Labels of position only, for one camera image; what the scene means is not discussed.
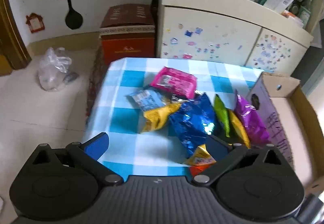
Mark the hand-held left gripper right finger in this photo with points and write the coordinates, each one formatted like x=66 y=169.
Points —
x=216 y=148

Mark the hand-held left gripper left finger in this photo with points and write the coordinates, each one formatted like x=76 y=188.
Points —
x=97 y=146

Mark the yellow orange snack packet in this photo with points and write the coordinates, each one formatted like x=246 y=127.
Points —
x=200 y=156

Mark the red snack packet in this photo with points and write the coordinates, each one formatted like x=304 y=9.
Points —
x=198 y=169

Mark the green snack packet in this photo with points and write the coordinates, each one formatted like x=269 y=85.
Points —
x=222 y=115

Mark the blue foil snack bag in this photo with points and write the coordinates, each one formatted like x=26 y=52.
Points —
x=192 y=120

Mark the purple snack packet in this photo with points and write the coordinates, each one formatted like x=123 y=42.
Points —
x=250 y=122

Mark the light blue snack packet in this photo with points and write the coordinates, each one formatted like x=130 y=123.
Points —
x=146 y=99

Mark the pink snack packet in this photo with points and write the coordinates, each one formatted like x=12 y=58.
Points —
x=174 y=82

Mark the cardboard box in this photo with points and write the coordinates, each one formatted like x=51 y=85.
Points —
x=291 y=117

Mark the blue white checkered tablecloth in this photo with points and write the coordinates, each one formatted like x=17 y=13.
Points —
x=126 y=122

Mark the clear plastic bag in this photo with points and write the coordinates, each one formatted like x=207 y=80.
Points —
x=50 y=72

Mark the red brown carton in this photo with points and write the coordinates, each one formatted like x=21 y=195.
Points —
x=126 y=44

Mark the cream cabinet with stickers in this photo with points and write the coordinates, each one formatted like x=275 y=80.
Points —
x=215 y=34

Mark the green labelled bottle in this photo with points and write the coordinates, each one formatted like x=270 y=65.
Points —
x=305 y=11

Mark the red house wall sticker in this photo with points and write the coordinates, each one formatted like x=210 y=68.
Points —
x=35 y=23

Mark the brown wooden door frame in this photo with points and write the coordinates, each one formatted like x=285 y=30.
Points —
x=10 y=36

